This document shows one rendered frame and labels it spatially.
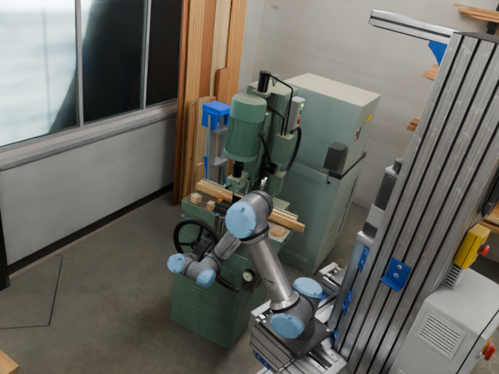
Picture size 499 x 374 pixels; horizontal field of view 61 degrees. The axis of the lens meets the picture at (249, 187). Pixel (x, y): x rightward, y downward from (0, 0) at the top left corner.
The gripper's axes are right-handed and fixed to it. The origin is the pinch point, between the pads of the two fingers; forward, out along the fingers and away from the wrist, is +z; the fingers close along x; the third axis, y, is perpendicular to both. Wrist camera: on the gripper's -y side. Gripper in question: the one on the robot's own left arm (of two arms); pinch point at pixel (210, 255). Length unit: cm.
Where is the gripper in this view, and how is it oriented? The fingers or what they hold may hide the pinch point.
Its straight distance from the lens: 208.4
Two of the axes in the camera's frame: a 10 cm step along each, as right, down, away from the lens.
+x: 8.5, 4.0, -3.3
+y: -4.2, 9.1, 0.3
